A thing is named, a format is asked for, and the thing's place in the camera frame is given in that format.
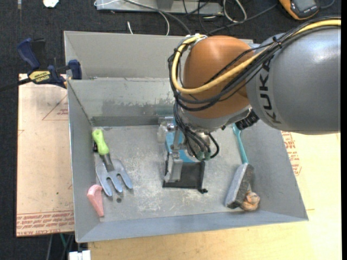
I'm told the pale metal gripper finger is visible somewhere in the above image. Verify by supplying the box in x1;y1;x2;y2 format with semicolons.
163;149;185;184
157;117;177;144

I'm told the blue box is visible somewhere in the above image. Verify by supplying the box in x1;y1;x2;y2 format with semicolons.
164;131;197;164

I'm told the grey metal bin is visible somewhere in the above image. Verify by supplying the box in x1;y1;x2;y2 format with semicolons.
63;30;309;244

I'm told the tan small toy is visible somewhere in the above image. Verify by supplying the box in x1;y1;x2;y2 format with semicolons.
240;191;261;212

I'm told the pink wedge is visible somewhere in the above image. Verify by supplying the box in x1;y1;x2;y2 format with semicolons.
87;184;105;218

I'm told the brown cardboard board, red print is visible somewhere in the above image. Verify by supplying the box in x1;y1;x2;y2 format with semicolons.
15;73;304;238

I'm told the teal plastic handle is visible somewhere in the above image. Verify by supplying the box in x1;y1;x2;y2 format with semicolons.
232;123;249;165

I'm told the green-handled metal garden fork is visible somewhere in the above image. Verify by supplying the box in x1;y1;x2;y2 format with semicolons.
91;128;134;198

